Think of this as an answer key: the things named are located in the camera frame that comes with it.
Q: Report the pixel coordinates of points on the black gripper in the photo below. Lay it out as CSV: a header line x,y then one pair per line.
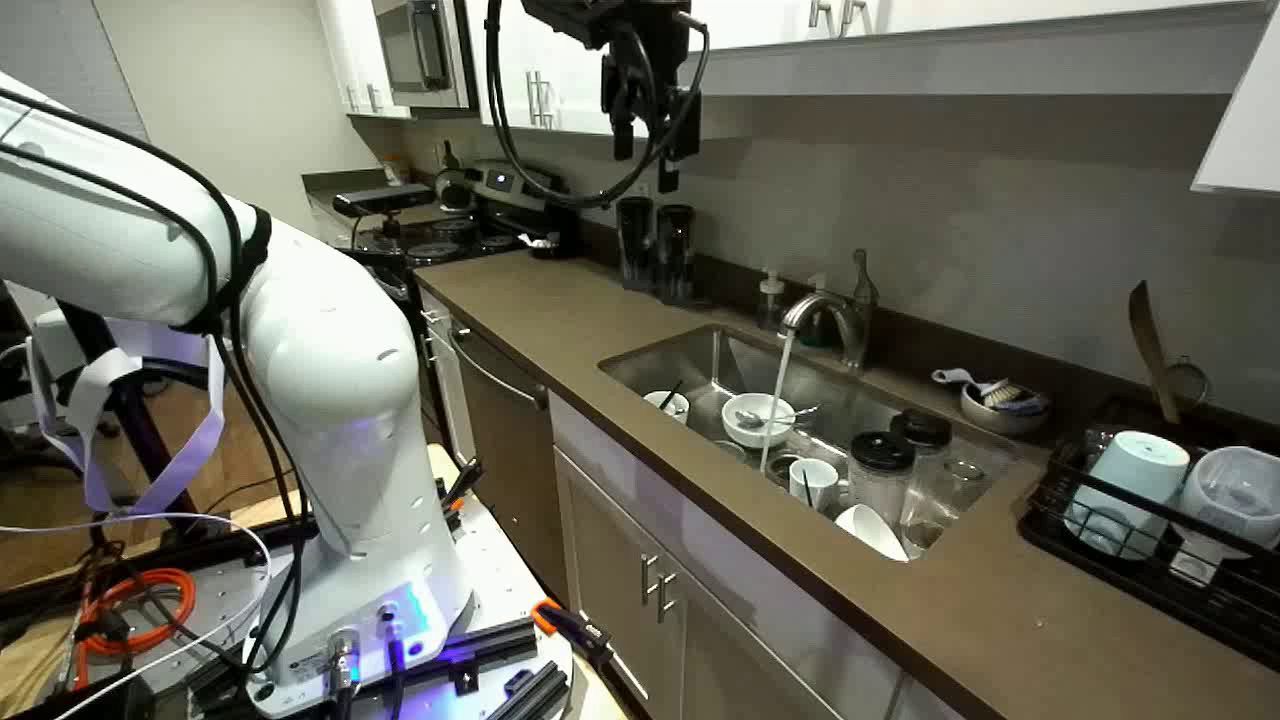
x,y
652,67

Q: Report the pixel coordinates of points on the clear glass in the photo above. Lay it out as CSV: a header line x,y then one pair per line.
x,y
962,482

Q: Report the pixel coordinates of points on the white brush holder bowl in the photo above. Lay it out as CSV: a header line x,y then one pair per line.
x,y
1010,416

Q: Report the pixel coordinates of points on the brown dishwasher panel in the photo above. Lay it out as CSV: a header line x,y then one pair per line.
x,y
515,454

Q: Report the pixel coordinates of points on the dark metal ladle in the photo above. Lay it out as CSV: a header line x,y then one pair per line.
x,y
1187,387

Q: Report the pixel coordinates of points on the black clamp bar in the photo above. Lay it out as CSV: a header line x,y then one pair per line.
x,y
501,646

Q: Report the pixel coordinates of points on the stainless steel sink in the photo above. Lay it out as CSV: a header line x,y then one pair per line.
x,y
692,362

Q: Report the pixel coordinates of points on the microwave oven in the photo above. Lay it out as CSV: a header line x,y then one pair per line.
x,y
415,47

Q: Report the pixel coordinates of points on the teal cup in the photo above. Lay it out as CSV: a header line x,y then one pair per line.
x,y
1133,472

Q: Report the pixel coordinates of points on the small white cup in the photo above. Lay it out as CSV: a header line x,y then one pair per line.
x,y
666,404

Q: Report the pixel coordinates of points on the white plate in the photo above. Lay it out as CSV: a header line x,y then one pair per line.
x,y
871,528

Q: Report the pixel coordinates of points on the robot mounting table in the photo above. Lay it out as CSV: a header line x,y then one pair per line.
x,y
515,562

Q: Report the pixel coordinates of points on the white mug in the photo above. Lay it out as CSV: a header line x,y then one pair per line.
x,y
808,482

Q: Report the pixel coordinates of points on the chrome kitchen faucet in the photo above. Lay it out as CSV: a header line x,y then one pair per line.
x,y
846,332

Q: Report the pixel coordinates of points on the grey sink base cabinet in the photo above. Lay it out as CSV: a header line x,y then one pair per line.
x,y
747,625

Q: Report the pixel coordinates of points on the blue white dish brush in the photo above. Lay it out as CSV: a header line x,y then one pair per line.
x,y
965,380

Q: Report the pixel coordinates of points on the long white upper cabinet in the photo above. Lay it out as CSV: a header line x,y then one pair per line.
x,y
1002,53

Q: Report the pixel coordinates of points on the black dish rack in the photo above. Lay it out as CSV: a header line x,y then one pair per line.
x,y
1066,544

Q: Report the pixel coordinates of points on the black stove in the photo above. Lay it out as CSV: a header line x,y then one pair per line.
x,y
507,184

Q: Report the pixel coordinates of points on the narrow white upper cabinet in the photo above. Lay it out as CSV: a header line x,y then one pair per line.
x,y
353,53

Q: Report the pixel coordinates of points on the window blind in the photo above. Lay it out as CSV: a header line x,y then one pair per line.
x,y
52,43

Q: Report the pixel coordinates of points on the white plastic container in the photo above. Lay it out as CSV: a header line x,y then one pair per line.
x,y
1234,492

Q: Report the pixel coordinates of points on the orange black hand tool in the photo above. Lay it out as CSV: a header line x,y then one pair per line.
x,y
548,619

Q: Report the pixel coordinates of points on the large metal spoon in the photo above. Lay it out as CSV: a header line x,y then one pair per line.
x,y
760,416

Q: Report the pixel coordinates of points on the wooden spatula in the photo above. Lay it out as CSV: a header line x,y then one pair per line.
x,y
1150,347

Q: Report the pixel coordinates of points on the glass jar in sink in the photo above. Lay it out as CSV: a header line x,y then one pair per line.
x,y
880,448

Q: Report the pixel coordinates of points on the blender cup black lid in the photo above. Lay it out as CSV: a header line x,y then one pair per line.
x,y
923,431

